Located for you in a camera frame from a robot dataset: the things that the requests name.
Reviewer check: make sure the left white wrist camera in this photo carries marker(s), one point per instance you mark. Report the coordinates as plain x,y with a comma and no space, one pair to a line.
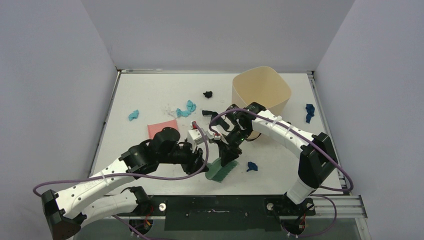
196,136

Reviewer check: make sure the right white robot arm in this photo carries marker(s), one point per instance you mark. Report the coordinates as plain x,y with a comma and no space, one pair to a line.
316,154

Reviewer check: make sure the light blue scrap centre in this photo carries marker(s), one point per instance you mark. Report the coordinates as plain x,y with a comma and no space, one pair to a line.
190,108

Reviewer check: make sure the light blue scrap far left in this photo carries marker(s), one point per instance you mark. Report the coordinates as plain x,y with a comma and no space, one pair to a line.
134,115

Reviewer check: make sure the beige plastic waste bin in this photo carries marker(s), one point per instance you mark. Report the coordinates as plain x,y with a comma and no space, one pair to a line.
262,85

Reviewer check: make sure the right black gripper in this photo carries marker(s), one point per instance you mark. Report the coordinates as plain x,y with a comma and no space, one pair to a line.
232,145

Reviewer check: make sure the green hand brush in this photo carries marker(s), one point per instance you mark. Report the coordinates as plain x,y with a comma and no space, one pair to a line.
218,173

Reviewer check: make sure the white torn paper scrap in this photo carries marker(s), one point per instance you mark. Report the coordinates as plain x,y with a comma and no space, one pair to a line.
170,111

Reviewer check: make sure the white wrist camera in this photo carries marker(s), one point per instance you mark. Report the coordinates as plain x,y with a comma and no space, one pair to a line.
196,136
214,135

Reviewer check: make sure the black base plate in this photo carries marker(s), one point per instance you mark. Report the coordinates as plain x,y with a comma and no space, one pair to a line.
223,212

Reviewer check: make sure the pink plastic dustpan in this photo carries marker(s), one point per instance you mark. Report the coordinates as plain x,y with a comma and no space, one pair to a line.
153,129

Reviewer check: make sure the dark blue scrap front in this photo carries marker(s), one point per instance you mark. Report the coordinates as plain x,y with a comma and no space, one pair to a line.
251,166

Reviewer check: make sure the dark blue scrap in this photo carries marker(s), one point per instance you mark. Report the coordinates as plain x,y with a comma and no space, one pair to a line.
251,166
310,112

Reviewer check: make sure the small black scrap top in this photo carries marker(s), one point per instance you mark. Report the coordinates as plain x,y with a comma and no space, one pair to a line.
208,94

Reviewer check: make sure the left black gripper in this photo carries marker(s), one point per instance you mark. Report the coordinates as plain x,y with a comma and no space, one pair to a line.
195,160

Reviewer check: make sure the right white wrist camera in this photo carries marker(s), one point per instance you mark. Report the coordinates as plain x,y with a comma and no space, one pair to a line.
214,135

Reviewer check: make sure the aluminium rail frame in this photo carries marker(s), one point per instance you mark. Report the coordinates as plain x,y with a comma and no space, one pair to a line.
350,205

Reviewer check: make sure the light blue scrap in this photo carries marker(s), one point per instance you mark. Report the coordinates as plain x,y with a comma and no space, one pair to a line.
134,115
190,108

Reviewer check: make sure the dark blue scrap right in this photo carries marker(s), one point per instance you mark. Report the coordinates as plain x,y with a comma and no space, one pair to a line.
310,112

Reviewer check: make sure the long black paper scrap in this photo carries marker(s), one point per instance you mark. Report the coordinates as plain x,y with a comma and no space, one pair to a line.
219,122

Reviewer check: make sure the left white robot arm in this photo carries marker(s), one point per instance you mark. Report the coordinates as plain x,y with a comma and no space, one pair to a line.
69,210

